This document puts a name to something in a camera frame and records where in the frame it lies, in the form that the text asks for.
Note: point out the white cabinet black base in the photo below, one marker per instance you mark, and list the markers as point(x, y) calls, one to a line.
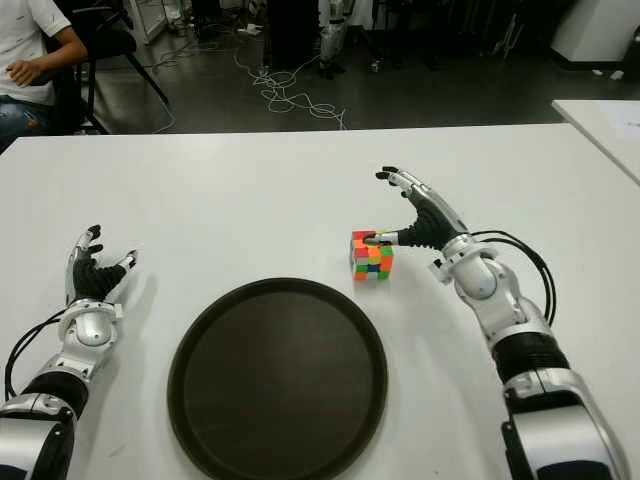
point(600, 30)

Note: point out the white box cabinet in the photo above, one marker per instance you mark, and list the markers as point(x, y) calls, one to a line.
point(147, 20)

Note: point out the seated person white shirt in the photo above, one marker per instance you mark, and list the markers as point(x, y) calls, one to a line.
point(25, 40)

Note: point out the dark brown round plate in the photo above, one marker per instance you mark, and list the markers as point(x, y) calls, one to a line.
point(280, 380)

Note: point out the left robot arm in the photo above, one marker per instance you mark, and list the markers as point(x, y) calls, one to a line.
point(85, 330)

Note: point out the black chair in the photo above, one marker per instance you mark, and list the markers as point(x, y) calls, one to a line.
point(110, 35)

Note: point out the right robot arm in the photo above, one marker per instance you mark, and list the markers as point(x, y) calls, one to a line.
point(530, 350)

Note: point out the folded metal stand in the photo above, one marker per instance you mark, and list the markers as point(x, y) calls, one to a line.
point(510, 37)

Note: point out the silver humanoid robot legs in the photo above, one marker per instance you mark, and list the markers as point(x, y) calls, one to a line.
point(331, 35)

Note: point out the multicoloured Rubik's cube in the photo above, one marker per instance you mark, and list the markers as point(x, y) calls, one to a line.
point(372, 260)

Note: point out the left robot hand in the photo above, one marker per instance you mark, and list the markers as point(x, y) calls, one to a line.
point(90, 280)

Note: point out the white side table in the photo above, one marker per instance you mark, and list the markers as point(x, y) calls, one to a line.
point(600, 125)

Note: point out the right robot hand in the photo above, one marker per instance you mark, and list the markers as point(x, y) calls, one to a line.
point(432, 222)

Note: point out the white power strip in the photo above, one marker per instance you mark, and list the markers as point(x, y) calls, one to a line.
point(250, 30)

